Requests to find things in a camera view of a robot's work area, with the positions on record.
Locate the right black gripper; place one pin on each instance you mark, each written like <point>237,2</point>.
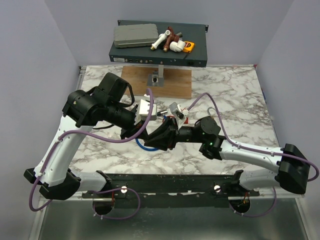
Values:
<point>167,139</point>

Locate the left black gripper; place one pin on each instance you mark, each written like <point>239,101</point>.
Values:
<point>129,132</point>

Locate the blue cable lock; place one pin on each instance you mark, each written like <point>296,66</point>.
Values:
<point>163,114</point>

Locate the red cable lock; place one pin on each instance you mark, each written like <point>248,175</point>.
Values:
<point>171,116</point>

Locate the brass padlock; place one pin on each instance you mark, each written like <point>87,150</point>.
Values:
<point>211,111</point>

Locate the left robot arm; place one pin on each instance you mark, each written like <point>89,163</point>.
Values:
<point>82,111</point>

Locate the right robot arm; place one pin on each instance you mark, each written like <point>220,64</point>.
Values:
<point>283,167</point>

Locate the white elbow pipe fitting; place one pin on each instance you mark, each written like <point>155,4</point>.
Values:
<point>177,46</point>

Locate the wooden board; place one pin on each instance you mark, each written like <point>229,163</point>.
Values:
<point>177,82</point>

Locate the yellow tape measure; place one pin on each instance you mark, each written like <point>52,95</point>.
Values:
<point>189,46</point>

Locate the grey plastic case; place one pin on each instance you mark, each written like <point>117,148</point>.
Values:
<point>135,35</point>

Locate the white straight pipe fitting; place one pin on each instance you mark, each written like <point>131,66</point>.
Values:
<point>162,37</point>

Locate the brown pipe fitting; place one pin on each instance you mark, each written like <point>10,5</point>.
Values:
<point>172,37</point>

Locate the dark teal rack device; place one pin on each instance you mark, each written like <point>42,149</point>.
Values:
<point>194,33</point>

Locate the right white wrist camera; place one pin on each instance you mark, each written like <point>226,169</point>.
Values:
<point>180,114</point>

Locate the black mounting rail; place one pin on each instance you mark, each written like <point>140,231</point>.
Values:
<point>134,200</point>

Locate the metal stand post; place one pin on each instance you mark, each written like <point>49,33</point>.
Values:
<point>156,78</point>

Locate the aluminium frame profile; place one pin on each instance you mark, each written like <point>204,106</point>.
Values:
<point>275,197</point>

